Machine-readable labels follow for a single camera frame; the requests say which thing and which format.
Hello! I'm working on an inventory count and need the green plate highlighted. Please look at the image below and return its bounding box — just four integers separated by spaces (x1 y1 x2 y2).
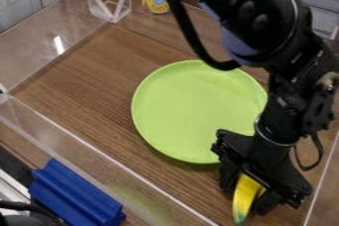
130 60 267 165

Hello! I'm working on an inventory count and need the clear acrylic enclosure wall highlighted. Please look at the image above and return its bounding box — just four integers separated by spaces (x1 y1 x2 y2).
0 0 339 226

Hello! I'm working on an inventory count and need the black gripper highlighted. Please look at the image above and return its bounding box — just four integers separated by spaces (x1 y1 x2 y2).
211 129 312 215

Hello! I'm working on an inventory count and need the yellow banana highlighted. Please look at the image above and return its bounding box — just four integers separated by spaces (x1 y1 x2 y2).
232 173 265 226

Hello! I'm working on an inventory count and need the blue plastic clamp block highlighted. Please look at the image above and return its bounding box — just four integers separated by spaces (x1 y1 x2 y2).
29 159 125 226

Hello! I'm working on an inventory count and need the black cable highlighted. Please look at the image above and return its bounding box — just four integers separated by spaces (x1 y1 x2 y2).
0 199 64 226

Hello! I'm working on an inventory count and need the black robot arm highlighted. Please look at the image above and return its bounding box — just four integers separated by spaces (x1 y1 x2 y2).
166 0 339 214

